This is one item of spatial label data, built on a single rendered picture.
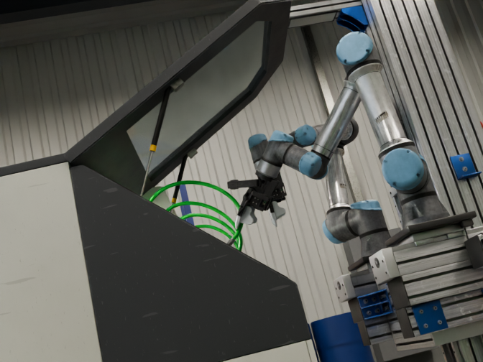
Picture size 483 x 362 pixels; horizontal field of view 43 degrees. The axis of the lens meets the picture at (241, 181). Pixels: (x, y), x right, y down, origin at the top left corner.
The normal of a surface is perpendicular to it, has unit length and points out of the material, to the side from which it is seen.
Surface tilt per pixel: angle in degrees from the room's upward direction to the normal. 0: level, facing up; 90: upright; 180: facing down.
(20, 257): 90
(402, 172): 98
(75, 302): 90
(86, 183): 90
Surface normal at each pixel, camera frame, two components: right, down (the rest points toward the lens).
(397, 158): -0.37, -0.04
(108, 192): 0.00, -0.29
